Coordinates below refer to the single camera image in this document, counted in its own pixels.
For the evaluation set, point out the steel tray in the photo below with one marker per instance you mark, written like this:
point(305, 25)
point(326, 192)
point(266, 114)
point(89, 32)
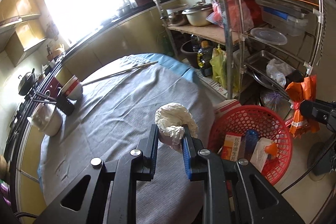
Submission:
point(256, 61)

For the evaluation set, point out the clear plastic container lid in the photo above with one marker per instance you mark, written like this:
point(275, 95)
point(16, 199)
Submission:
point(267, 36)

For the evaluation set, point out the white ceramic pot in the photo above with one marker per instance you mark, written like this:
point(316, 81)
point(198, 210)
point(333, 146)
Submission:
point(53, 124)

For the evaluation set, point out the long metal rod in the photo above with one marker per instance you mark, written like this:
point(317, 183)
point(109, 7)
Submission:
point(120, 72)

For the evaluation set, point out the blue tablecloth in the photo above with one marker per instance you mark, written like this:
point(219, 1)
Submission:
point(173, 64)

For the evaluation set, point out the wooden knife block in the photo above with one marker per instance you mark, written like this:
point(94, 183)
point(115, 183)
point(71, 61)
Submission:
point(55, 53)

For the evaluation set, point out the red plastic mesh basket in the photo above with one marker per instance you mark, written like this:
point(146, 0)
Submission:
point(236, 119)

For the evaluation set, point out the cooking oil bottle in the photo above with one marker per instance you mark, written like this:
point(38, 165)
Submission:
point(204, 56)

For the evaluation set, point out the white tissue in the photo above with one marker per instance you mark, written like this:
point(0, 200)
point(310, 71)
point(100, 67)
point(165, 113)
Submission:
point(173, 113)

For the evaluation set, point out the red white medicine box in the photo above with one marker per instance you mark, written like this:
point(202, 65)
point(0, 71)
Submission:
point(232, 146)

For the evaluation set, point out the blue white milk carton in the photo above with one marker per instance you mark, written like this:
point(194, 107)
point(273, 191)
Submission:
point(251, 145)

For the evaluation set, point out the black wok with lid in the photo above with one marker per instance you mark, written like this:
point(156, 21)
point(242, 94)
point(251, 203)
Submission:
point(26, 82)

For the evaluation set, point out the steel shelf with wooden board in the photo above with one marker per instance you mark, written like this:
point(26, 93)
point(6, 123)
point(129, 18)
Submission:
point(199, 29)

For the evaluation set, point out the black bucket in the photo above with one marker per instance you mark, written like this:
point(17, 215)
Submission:
point(187, 53)

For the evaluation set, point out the yellow wall cabinet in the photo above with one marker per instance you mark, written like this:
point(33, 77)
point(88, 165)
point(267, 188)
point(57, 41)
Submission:
point(26, 37)

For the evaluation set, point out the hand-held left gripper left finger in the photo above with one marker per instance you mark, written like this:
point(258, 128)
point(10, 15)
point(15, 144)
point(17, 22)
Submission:
point(154, 150)

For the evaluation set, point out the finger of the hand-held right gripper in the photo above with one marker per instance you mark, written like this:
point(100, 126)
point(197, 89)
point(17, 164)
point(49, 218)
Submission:
point(319, 111)

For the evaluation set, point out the clear box with blue lid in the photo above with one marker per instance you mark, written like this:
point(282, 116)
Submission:
point(283, 20)

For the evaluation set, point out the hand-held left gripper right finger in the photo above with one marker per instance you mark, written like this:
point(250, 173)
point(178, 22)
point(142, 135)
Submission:
point(187, 155)

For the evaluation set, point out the dark grey stand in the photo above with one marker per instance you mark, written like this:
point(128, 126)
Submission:
point(324, 158)

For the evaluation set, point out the yellow plastic bag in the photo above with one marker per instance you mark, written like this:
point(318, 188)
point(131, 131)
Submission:
point(218, 66)

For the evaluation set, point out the steel cooking pot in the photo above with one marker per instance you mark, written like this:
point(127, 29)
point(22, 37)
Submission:
point(123, 10)

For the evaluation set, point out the red plastic bag on rack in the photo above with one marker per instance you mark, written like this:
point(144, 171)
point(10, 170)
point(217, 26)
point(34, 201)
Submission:
point(233, 11)

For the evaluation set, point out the red orange snack wrapper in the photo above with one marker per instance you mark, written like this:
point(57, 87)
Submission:
point(304, 90)

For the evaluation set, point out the steel pot with lid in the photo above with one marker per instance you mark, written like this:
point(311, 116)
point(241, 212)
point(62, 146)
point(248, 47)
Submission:
point(197, 18)

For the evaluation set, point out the printed newspaper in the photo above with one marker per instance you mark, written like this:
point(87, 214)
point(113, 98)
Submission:
point(215, 85)

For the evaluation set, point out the dark metal pot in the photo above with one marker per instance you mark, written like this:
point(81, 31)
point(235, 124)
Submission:
point(177, 18)

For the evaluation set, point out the white red cardboard box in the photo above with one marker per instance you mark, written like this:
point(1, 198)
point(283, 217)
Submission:
point(228, 106)

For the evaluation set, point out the white plastic bag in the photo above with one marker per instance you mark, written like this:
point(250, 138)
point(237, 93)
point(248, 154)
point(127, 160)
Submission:
point(277, 69)

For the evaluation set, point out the black chopstick holder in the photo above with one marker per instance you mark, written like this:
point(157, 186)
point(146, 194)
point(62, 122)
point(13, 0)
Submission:
point(65, 106)

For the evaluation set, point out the pink plastic bag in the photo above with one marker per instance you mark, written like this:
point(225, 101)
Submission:
point(215, 16)

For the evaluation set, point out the white rectangular carton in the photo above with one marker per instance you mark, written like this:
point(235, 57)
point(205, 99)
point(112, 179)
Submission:
point(260, 155)

